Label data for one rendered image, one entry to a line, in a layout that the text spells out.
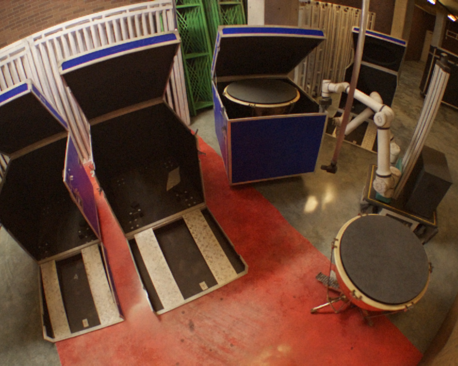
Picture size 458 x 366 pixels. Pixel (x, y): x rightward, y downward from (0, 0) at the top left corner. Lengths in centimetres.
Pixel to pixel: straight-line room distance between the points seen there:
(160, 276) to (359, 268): 158
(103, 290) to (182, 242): 89
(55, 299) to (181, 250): 134
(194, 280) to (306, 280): 99
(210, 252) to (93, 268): 112
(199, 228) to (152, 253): 50
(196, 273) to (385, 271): 153
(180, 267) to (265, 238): 86
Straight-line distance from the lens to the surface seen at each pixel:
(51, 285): 264
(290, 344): 208
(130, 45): 183
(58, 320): 254
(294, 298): 220
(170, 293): 218
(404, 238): 182
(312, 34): 253
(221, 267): 223
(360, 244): 161
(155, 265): 227
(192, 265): 229
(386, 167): 235
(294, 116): 242
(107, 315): 231
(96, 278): 242
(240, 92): 279
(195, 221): 241
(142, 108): 283
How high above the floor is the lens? 201
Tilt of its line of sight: 42 degrees down
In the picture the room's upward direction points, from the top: 2 degrees counter-clockwise
